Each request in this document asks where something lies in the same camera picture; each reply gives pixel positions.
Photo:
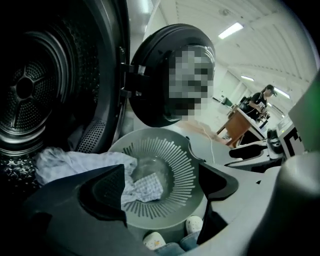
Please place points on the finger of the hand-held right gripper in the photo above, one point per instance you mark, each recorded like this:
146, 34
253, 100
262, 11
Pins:
250, 151

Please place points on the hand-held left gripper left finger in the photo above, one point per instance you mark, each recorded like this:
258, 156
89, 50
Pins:
75, 225

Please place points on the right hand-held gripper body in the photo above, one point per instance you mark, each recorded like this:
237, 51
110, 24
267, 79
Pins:
290, 143

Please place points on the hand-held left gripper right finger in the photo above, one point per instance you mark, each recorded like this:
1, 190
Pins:
237, 200

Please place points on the white slotted laundry basket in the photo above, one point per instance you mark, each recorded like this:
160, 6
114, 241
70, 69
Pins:
180, 175

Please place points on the blue checked clothes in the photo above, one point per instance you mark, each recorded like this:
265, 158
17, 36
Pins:
100, 160

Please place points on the grey garment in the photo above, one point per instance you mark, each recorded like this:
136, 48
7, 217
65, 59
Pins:
75, 140

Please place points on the black washing machine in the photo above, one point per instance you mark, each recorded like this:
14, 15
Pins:
50, 75

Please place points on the black washing machine door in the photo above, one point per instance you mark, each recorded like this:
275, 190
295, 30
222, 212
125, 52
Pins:
150, 75

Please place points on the brown counter with white top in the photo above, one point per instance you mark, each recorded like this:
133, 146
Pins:
237, 125

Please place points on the person's right white shoe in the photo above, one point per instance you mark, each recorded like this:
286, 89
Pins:
193, 223

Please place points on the person's white shoe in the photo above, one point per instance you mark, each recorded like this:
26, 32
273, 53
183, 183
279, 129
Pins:
193, 223
155, 240

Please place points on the person's blue jeans legs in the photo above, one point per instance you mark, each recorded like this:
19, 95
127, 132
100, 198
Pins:
190, 241

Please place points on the long tube ceiling light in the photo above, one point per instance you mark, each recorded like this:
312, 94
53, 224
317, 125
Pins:
247, 77
231, 30

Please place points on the person's left white shoe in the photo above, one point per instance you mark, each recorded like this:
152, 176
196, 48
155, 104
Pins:
155, 240

